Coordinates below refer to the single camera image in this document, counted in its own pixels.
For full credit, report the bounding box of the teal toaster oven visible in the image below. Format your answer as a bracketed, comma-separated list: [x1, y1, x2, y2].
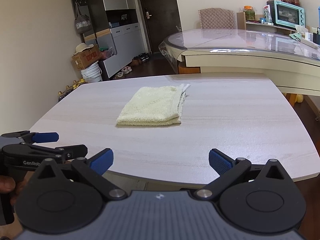
[267, 0, 306, 29]

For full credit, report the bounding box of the hanging grey bag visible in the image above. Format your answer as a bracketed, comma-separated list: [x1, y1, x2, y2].
[74, 0, 93, 34]

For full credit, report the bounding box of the white plastic bucket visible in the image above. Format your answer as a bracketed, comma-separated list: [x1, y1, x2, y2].
[80, 61, 103, 83]

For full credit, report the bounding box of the dark wooden door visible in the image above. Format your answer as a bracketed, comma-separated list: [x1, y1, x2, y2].
[140, 0, 181, 53]

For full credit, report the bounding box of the wooden shelf riser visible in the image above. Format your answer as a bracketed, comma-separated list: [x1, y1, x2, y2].
[236, 12, 296, 35]

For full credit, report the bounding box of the straw hat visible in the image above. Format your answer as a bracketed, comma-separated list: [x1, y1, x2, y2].
[74, 43, 94, 55]

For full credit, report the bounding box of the orange lid jar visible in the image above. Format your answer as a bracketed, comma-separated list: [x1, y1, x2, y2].
[244, 5, 255, 21]

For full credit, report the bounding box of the cream dining table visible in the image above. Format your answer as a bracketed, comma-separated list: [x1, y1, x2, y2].
[159, 29, 319, 96]

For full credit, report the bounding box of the quilted pink chair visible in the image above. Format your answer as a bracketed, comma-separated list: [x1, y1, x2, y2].
[198, 8, 236, 29]

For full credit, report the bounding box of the pale yellow towel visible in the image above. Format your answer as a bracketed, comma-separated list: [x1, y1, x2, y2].
[117, 84, 190, 127]

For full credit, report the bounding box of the grey white cabinet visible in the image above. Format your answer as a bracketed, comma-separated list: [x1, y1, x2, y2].
[72, 0, 149, 80]

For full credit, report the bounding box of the person left hand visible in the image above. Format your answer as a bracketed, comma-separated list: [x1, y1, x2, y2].
[0, 176, 27, 206]

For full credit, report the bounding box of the cardboard box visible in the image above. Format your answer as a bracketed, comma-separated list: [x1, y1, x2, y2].
[72, 44, 101, 70]

